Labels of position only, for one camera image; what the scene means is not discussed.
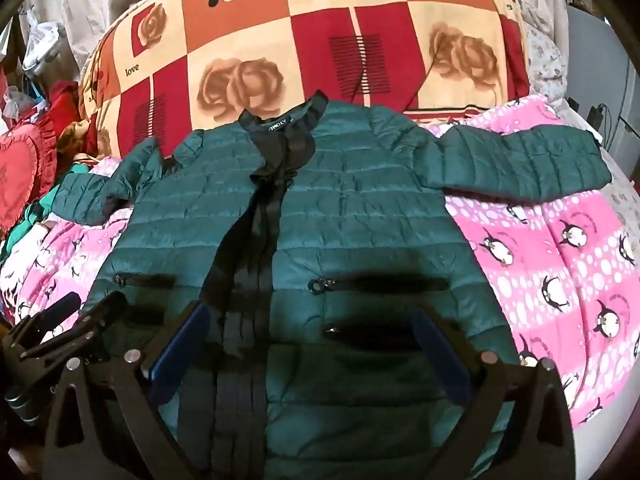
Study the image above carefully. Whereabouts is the red heart-shaped ruffled pillow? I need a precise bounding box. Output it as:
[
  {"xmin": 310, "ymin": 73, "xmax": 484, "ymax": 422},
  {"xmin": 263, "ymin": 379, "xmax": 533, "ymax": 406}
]
[{"xmin": 0, "ymin": 96, "xmax": 59, "ymax": 234}]

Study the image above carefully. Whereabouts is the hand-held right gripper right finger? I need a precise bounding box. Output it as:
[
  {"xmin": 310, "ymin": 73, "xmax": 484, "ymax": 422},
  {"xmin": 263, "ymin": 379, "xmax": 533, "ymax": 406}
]
[{"xmin": 406, "ymin": 306, "xmax": 577, "ymax": 480}]

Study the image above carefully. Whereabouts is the grey floral bedsheet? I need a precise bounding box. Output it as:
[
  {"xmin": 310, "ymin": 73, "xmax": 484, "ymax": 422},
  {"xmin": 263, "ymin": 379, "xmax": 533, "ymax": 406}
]
[{"xmin": 520, "ymin": 0, "xmax": 572, "ymax": 107}]

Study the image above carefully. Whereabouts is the black cable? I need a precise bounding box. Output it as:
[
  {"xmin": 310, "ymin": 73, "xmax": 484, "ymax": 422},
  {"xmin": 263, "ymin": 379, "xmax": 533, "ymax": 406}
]
[{"xmin": 570, "ymin": 95, "xmax": 613, "ymax": 148}]

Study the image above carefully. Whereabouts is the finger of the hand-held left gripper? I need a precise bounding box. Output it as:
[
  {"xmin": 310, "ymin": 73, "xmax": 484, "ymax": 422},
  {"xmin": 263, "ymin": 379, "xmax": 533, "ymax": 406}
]
[
  {"xmin": 30, "ymin": 291, "xmax": 129, "ymax": 362},
  {"xmin": 15, "ymin": 291, "xmax": 82, "ymax": 337}
]

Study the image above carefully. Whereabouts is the dark green puffer jacket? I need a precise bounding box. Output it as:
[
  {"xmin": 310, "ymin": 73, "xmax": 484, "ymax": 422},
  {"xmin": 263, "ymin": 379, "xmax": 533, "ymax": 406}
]
[{"xmin": 52, "ymin": 91, "xmax": 612, "ymax": 480}]

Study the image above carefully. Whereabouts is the pink penguin print blanket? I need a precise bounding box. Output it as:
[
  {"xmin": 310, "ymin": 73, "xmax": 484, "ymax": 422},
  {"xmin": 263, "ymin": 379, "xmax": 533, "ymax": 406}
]
[{"xmin": 0, "ymin": 92, "xmax": 640, "ymax": 432}]

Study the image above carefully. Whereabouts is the red orange rose print quilt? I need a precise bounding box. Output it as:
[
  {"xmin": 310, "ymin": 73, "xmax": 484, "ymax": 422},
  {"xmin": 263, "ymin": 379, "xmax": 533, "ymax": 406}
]
[{"xmin": 80, "ymin": 0, "xmax": 532, "ymax": 162}]

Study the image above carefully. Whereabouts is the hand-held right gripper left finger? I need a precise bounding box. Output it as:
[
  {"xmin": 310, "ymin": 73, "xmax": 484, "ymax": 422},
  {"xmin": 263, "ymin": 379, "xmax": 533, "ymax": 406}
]
[{"xmin": 44, "ymin": 302, "xmax": 213, "ymax": 480}]

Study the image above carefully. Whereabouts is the clear plastic bag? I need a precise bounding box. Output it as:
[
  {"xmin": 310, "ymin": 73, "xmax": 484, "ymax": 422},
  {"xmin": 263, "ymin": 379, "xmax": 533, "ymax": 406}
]
[{"xmin": 20, "ymin": 9, "xmax": 67, "ymax": 77}]

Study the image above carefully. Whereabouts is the red cloth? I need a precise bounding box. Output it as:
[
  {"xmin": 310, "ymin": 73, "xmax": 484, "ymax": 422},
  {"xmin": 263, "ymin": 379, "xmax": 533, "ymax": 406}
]
[{"xmin": 46, "ymin": 79, "xmax": 85, "ymax": 128}]

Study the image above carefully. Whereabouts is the teal green cloth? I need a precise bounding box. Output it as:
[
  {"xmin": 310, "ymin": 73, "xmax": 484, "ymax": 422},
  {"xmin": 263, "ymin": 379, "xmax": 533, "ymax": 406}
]
[{"xmin": 0, "ymin": 160, "xmax": 97, "ymax": 261}]

